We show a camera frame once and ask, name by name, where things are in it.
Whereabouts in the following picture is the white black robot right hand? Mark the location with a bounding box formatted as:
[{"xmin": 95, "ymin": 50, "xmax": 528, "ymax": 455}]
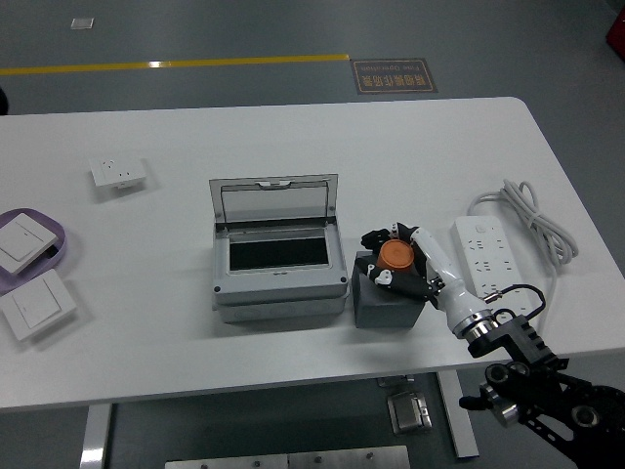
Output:
[{"xmin": 354, "ymin": 222, "xmax": 483, "ymax": 330}]

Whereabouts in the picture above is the orange cylinder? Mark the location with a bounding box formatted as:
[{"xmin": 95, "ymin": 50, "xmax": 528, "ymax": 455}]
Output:
[{"xmin": 379, "ymin": 238, "xmax": 415, "ymax": 273}]

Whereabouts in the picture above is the grey junction box with lid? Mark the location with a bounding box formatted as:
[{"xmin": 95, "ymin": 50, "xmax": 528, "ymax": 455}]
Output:
[{"xmin": 208, "ymin": 172, "xmax": 353, "ymax": 324}]

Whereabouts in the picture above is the grey cube with round hole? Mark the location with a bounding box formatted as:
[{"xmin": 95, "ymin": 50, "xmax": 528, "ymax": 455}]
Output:
[{"xmin": 351, "ymin": 250, "xmax": 424, "ymax": 329}]

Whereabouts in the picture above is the white power strip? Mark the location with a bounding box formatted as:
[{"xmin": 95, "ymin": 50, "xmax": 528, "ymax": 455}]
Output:
[{"xmin": 453, "ymin": 216, "xmax": 536, "ymax": 315}]

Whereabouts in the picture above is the white table leg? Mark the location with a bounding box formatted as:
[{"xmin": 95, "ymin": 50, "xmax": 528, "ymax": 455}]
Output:
[
  {"xmin": 79, "ymin": 404, "xmax": 114, "ymax": 469},
  {"xmin": 436, "ymin": 371, "xmax": 480, "ymax": 460}
]

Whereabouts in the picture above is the brown floor sign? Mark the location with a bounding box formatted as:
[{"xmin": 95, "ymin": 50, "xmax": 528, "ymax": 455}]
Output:
[{"xmin": 350, "ymin": 58, "xmax": 439, "ymax": 96}]

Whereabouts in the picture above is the grey metal plate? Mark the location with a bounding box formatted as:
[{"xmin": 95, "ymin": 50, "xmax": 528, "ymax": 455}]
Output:
[{"xmin": 164, "ymin": 451, "xmax": 290, "ymax": 469}]

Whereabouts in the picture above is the red object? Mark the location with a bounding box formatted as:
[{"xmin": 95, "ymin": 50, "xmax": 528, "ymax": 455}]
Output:
[{"xmin": 604, "ymin": 9, "xmax": 625, "ymax": 51}]

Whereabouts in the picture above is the yellow floor tape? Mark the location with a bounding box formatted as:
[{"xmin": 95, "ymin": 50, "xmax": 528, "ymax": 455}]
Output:
[{"xmin": 0, "ymin": 53, "xmax": 352, "ymax": 77}]

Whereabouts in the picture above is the purple tray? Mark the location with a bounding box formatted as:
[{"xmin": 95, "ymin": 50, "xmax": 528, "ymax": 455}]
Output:
[{"xmin": 0, "ymin": 208, "xmax": 69, "ymax": 295}]

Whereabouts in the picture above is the white power strip cord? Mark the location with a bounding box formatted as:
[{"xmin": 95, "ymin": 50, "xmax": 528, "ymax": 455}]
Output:
[{"xmin": 467, "ymin": 179, "xmax": 581, "ymax": 290}]

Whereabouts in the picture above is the white wall socket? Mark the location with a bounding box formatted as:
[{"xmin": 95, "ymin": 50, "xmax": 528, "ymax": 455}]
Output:
[{"xmin": 88, "ymin": 155, "xmax": 147, "ymax": 192}]

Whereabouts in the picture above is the white wall switch panel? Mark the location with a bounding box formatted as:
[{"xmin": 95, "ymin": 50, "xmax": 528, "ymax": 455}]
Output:
[
  {"xmin": 0, "ymin": 213, "xmax": 47, "ymax": 276},
  {"xmin": 0, "ymin": 270, "xmax": 78, "ymax": 342}
]

